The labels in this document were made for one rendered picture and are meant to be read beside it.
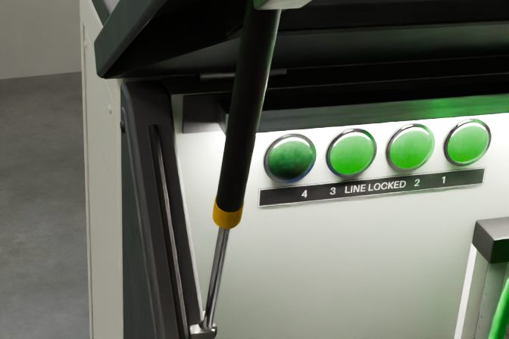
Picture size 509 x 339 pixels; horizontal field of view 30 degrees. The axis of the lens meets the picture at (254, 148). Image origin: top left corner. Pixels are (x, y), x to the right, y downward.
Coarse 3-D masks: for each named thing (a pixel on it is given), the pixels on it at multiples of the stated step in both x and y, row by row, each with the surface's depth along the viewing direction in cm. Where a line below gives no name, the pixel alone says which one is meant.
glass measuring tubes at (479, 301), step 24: (504, 216) 97; (480, 240) 95; (504, 240) 93; (480, 264) 98; (504, 264) 96; (480, 288) 99; (480, 312) 99; (456, 336) 102; (480, 336) 100; (504, 336) 101
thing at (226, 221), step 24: (264, 24) 47; (240, 48) 49; (264, 48) 49; (240, 72) 50; (264, 72) 50; (240, 96) 52; (240, 120) 53; (240, 144) 55; (240, 168) 56; (240, 192) 59; (216, 216) 61; (240, 216) 61; (216, 264) 66; (216, 288) 68; (192, 336) 73
